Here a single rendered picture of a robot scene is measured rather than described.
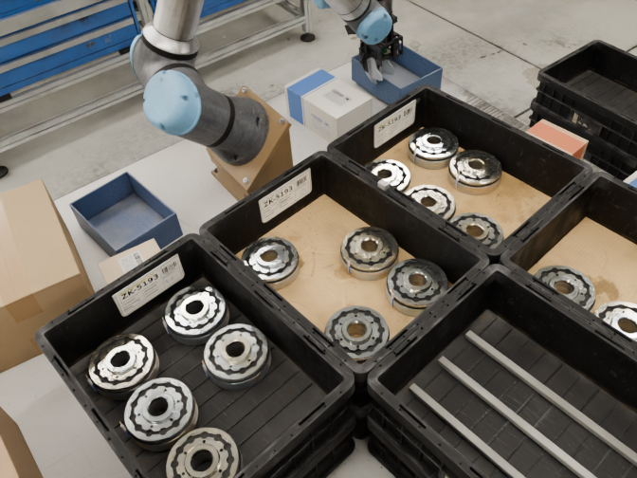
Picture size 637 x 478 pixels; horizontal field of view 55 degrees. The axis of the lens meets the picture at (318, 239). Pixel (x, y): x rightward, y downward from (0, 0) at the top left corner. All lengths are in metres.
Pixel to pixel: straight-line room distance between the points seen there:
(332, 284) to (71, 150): 2.04
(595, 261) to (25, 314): 1.01
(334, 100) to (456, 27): 2.01
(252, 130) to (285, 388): 0.58
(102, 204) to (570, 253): 1.00
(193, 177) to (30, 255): 0.46
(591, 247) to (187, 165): 0.94
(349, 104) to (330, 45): 1.83
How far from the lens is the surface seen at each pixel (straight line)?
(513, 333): 1.04
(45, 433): 1.20
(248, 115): 1.32
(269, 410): 0.95
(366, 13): 1.31
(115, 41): 2.87
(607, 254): 1.19
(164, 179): 1.53
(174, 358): 1.03
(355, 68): 1.72
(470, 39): 3.40
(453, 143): 1.31
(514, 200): 1.24
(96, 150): 2.90
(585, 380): 1.03
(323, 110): 1.51
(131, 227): 1.43
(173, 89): 1.23
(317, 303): 1.05
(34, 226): 1.29
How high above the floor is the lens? 1.67
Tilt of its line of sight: 48 degrees down
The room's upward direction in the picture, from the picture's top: 5 degrees counter-clockwise
